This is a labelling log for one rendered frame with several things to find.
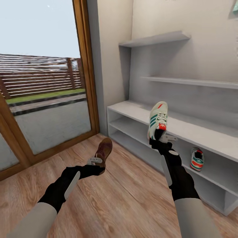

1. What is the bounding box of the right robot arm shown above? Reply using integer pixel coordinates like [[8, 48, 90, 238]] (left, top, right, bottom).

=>
[[149, 135, 222, 238]]

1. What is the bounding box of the gym shoe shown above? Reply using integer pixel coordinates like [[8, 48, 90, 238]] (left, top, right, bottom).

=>
[[190, 147, 204, 171], [148, 101, 168, 140]]

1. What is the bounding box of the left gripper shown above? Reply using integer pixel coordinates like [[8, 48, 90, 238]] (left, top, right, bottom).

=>
[[85, 165, 105, 177]]

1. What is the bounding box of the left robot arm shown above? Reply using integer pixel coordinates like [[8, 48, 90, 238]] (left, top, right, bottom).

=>
[[5, 157, 105, 238]]

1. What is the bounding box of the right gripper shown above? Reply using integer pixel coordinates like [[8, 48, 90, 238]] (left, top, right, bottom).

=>
[[149, 138, 172, 151]]

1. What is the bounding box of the sandal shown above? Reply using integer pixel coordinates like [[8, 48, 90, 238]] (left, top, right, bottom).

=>
[[95, 138, 112, 167]]

